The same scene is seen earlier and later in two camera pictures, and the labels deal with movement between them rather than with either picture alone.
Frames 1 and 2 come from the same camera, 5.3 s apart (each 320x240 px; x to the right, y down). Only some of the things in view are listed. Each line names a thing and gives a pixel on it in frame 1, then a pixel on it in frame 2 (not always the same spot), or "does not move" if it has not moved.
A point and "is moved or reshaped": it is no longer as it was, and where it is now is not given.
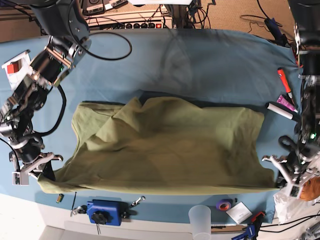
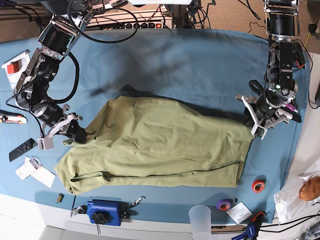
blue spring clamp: [253, 228] does not move
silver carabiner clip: [135, 203] does not move
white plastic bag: [289, 209] does not move
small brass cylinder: [60, 198] does not move
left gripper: [31, 157] to [53, 120]
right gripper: [293, 168] to [261, 112]
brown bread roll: [310, 189] does not move
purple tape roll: [224, 204] does not move
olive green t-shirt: [154, 146] is moved or reshaped
